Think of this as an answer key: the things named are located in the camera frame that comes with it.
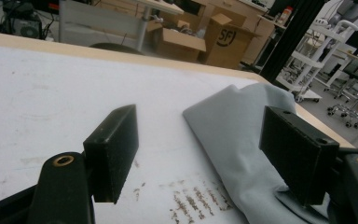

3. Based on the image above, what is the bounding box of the small open cardboard box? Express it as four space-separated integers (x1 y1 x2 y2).
150 20 207 63

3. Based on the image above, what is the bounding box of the black electronics box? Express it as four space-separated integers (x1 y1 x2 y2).
31 0 61 15

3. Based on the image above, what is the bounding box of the large cardboard box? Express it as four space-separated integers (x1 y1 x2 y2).
199 12 259 70

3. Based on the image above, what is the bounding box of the black metal post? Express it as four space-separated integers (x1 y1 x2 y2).
259 0 329 83

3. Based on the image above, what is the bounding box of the grey printed t-shirt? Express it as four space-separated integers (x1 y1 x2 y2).
182 82 330 224

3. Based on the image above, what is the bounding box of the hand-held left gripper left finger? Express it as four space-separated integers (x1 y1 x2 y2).
83 104 140 204

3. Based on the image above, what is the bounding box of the bottle with red cap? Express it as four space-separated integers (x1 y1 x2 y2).
278 6 294 26

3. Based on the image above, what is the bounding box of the silver computer case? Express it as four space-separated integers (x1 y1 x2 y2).
0 12 45 40

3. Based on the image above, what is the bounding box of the white table mat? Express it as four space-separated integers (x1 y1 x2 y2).
0 44 259 224

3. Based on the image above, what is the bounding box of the desk with white legs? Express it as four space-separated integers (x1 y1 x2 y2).
59 0 185 54

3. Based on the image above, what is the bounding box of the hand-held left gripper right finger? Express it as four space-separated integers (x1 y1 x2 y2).
258 105 340 207

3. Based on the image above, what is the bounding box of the black round stool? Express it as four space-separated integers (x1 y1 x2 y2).
89 42 144 56

